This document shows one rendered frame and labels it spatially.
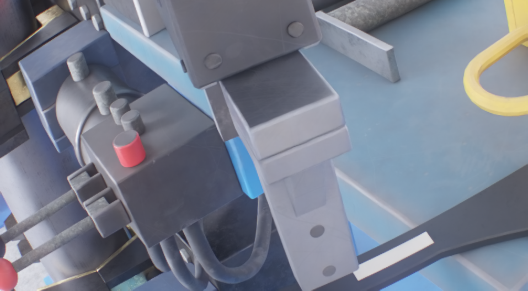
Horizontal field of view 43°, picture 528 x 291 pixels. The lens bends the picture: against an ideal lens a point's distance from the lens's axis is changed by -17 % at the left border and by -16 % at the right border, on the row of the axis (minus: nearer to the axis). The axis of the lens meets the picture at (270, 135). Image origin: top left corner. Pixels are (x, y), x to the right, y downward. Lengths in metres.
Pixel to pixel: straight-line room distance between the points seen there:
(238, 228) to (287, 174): 0.98
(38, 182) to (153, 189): 0.62
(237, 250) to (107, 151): 0.50
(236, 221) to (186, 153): 0.56
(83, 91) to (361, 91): 0.40
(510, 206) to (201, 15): 0.26
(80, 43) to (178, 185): 0.33
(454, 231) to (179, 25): 0.24
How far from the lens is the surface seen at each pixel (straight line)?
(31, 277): 2.41
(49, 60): 0.98
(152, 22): 0.80
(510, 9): 0.62
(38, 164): 1.28
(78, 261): 1.40
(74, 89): 0.92
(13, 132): 1.09
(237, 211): 1.27
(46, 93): 0.96
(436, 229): 0.45
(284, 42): 0.27
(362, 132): 0.55
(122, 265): 1.38
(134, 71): 1.02
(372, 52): 0.60
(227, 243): 1.21
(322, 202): 0.29
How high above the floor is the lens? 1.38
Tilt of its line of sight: 33 degrees down
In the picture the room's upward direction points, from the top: 18 degrees counter-clockwise
